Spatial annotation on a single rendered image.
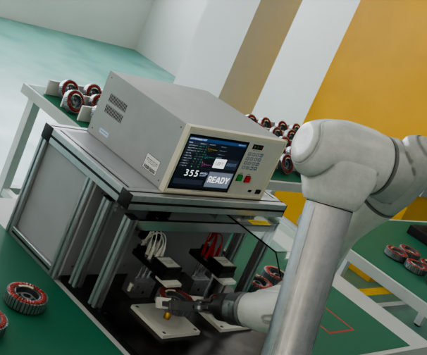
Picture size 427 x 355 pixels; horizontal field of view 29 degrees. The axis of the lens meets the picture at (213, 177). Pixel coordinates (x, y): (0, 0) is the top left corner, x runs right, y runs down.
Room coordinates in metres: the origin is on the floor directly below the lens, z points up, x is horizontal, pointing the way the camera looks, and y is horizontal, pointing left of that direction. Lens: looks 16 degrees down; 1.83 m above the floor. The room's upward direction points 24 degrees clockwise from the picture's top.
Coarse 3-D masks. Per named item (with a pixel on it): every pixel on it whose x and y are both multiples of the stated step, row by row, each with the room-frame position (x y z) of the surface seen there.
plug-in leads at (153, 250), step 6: (150, 234) 2.25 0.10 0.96; (156, 234) 2.23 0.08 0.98; (144, 240) 2.26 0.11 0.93; (150, 240) 2.25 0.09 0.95; (138, 246) 2.26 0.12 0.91; (144, 246) 2.26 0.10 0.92; (150, 246) 2.25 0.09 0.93; (156, 246) 2.27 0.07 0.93; (162, 246) 2.24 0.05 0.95; (150, 252) 2.22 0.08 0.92; (162, 252) 2.26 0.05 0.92; (150, 258) 2.22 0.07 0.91
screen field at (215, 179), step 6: (210, 174) 2.30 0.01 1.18; (216, 174) 2.32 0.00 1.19; (222, 174) 2.34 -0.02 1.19; (228, 174) 2.36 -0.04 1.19; (210, 180) 2.31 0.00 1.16; (216, 180) 2.33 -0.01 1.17; (222, 180) 2.35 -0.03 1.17; (228, 180) 2.37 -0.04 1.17; (204, 186) 2.30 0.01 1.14; (210, 186) 2.32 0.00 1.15; (216, 186) 2.34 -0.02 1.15; (222, 186) 2.36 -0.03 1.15
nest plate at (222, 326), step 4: (200, 312) 2.31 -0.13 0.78; (204, 316) 2.30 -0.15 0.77; (208, 316) 2.29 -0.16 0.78; (212, 316) 2.30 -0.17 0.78; (208, 320) 2.28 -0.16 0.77; (212, 320) 2.28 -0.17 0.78; (216, 320) 2.29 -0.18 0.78; (212, 324) 2.27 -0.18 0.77; (216, 324) 2.26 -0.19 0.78; (220, 324) 2.27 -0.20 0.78; (224, 324) 2.29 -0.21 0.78; (228, 324) 2.30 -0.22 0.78; (216, 328) 2.26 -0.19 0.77; (220, 328) 2.25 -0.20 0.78; (224, 328) 2.26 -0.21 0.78; (228, 328) 2.27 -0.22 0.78; (232, 328) 2.29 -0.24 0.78; (236, 328) 2.30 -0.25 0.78; (240, 328) 2.32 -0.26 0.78; (244, 328) 2.33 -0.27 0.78; (248, 328) 2.35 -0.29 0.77
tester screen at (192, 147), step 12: (192, 144) 2.21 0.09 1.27; (204, 144) 2.25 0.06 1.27; (216, 144) 2.28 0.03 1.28; (228, 144) 2.32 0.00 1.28; (240, 144) 2.36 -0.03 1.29; (192, 156) 2.23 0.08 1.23; (204, 156) 2.26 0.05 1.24; (216, 156) 2.30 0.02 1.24; (228, 156) 2.34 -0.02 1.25; (240, 156) 2.38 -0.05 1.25; (180, 168) 2.21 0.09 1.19; (192, 168) 2.24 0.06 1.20; (204, 168) 2.28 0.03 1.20; (216, 168) 2.32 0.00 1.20; (204, 180) 2.30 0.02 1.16
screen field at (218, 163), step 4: (216, 160) 2.30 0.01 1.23; (220, 160) 2.32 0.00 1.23; (224, 160) 2.33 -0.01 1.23; (228, 160) 2.34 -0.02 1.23; (216, 164) 2.31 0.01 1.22; (220, 164) 2.32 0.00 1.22; (224, 164) 2.34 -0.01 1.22; (228, 164) 2.35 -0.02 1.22; (232, 164) 2.36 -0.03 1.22; (236, 164) 2.38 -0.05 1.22; (220, 168) 2.33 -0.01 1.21; (224, 168) 2.34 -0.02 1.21; (228, 168) 2.36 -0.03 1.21; (232, 168) 2.37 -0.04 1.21
